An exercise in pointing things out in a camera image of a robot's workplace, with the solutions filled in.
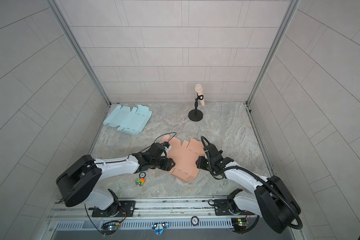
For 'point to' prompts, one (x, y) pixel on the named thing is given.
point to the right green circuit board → (240, 224)
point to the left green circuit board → (109, 227)
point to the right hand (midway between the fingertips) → (197, 164)
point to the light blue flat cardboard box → (133, 122)
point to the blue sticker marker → (159, 228)
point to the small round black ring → (142, 177)
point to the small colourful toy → (140, 181)
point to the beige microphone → (199, 89)
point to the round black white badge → (195, 220)
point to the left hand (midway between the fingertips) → (176, 163)
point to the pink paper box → (185, 156)
